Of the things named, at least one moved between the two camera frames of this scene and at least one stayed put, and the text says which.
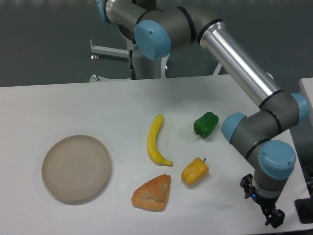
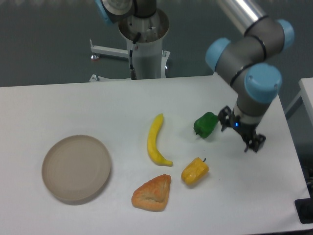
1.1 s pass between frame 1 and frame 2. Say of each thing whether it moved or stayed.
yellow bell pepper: stayed
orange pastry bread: stayed
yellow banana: stayed
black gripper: moved
